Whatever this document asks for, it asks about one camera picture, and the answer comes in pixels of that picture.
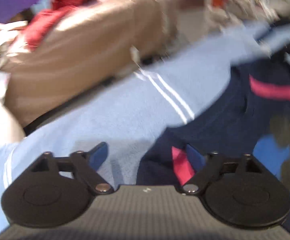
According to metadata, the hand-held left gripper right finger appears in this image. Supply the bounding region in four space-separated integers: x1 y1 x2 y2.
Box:
181 144 267 195

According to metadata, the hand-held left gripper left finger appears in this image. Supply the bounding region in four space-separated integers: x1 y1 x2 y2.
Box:
30 142 114 195

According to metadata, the navy cartoon print sweatshirt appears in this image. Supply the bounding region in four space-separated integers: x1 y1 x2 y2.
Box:
136 21 290 202

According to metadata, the blue striped bed sheet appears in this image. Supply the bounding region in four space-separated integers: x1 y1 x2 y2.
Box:
0 20 290 230

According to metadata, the brown mattress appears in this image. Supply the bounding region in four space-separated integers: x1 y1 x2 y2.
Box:
5 0 183 128

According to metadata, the red white patterned cloth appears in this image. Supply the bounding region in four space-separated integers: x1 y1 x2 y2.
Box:
205 0 290 30

